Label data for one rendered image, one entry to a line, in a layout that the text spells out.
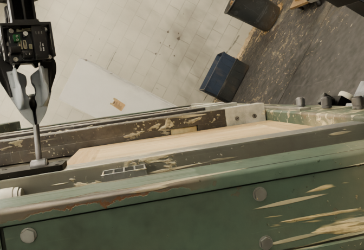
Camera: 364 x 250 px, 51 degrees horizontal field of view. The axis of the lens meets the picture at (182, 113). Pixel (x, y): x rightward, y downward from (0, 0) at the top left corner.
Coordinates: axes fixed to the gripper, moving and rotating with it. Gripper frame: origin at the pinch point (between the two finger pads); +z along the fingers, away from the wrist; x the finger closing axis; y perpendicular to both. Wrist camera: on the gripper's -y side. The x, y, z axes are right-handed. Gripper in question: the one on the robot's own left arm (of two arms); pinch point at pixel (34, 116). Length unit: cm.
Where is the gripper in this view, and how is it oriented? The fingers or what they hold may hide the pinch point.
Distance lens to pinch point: 67.3
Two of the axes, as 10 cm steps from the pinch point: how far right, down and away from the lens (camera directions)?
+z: 1.4, 9.9, 0.5
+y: 4.7, -0.2, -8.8
